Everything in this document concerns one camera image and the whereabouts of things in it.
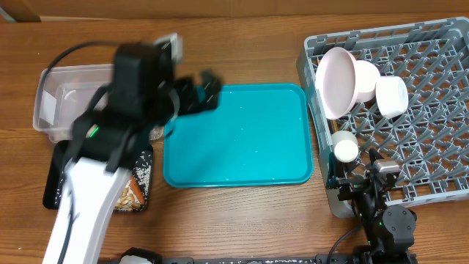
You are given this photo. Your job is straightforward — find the clear plastic storage bin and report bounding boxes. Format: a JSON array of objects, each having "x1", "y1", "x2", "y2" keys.
[{"x1": 32, "y1": 64, "x2": 166, "y2": 144}]

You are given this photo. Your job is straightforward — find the grey dishwasher rack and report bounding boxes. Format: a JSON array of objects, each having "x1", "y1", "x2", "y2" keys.
[{"x1": 297, "y1": 17, "x2": 468, "y2": 207}]

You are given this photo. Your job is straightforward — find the white plate with food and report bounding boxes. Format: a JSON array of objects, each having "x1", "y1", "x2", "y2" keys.
[{"x1": 315, "y1": 47, "x2": 358, "y2": 120}]

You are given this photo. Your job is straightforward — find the orange carrot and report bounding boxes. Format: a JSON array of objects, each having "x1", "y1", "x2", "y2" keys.
[{"x1": 129, "y1": 176, "x2": 145, "y2": 205}]

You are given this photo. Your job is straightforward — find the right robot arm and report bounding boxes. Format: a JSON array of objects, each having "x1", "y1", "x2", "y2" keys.
[{"x1": 325, "y1": 148, "x2": 417, "y2": 263}]

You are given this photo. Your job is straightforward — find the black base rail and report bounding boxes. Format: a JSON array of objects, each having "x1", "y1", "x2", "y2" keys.
[{"x1": 98, "y1": 247, "x2": 367, "y2": 264}]

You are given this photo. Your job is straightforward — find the white cup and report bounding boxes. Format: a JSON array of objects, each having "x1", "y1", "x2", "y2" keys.
[{"x1": 331, "y1": 131, "x2": 359, "y2": 163}]

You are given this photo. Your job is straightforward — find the pile of white rice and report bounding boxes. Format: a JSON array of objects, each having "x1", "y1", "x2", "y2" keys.
[{"x1": 133, "y1": 150, "x2": 153, "y2": 200}]

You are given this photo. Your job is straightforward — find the pink and white bowl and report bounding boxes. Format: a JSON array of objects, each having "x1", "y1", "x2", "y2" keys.
[{"x1": 355, "y1": 60, "x2": 380, "y2": 103}]

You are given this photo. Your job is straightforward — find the black plastic tray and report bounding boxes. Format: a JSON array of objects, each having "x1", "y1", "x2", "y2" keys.
[{"x1": 43, "y1": 140, "x2": 154, "y2": 213}]

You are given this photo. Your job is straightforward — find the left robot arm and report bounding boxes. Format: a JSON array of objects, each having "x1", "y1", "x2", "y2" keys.
[{"x1": 43, "y1": 42, "x2": 223, "y2": 263}]

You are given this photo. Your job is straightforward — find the brown peanut shells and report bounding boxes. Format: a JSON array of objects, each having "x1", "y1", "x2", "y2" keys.
[{"x1": 114, "y1": 187, "x2": 143, "y2": 211}]

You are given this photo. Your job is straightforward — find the wooden chopstick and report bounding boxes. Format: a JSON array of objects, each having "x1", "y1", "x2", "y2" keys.
[{"x1": 331, "y1": 120, "x2": 339, "y2": 133}]

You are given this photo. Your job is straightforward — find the teal plastic serving tray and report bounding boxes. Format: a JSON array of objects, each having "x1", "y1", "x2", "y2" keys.
[{"x1": 163, "y1": 83, "x2": 314, "y2": 188}]

